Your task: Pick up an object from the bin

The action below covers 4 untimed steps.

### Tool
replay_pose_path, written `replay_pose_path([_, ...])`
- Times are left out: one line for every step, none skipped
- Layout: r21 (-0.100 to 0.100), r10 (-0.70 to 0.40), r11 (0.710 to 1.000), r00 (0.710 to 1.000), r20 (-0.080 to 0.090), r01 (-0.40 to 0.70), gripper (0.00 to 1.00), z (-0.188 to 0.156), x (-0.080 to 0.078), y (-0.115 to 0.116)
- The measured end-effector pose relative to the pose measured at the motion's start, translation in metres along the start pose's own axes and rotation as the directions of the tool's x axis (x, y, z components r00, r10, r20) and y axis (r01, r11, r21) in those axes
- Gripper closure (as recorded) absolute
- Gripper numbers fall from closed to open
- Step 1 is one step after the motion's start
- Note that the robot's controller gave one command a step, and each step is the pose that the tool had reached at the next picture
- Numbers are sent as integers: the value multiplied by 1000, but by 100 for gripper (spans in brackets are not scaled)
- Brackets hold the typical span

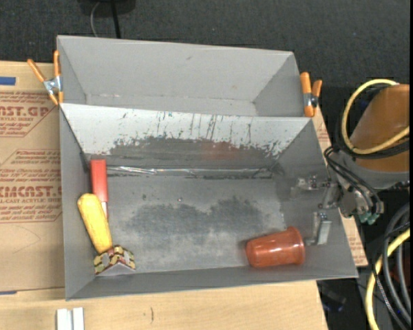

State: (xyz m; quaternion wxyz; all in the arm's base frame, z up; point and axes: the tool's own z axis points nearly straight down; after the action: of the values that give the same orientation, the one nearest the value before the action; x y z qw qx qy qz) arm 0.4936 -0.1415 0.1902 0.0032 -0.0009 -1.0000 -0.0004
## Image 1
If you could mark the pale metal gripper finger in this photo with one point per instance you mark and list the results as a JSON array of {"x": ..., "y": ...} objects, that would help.
[
  {"x": 306, "y": 185},
  {"x": 323, "y": 230}
]

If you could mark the orange plastic cup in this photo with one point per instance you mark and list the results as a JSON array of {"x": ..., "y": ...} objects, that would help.
[{"x": 275, "y": 247}]

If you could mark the grey metal bin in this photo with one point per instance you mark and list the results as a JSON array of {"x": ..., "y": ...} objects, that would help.
[{"x": 192, "y": 218}]

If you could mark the red and yellow patterned block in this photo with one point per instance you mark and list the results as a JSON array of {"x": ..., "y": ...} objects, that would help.
[{"x": 120, "y": 257}]

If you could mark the red flat block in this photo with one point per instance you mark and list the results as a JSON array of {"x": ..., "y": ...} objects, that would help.
[{"x": 99, "y": 179}]

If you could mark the brown cardboard board red print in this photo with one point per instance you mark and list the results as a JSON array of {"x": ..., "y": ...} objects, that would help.
[{"x": 27, "y": 184}]

